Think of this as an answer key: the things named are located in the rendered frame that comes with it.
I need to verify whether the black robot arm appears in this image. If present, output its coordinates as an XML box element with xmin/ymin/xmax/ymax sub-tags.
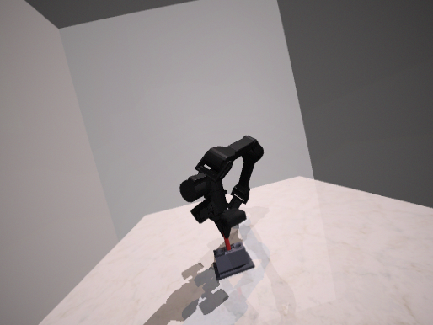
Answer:
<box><xmin>179</xmin><ymin>136</ymin><xmax>264</xmax><ymax>224</ymax></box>

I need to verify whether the red peg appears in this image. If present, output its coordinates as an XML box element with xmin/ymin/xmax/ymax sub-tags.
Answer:
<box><xmin>222</xmin><ymin>233</ymin><xmax>231</xmax><ymax>250</ymax></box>

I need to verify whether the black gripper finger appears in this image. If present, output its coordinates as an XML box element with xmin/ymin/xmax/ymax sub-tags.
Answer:
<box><xmin>215</xmin><ymin>220</ymin><xmax>231</xmax><ymax>239</ymax></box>
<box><xmin>208</xmin><ymin>216</ymin><xmax>223</xmax><ymax>237</ymax></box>

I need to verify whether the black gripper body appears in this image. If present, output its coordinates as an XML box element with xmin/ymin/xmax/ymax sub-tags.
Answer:
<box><xmin>206</xmin><ymin>188</ymin><xmax>247</xmax><ymax>228</ymax></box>

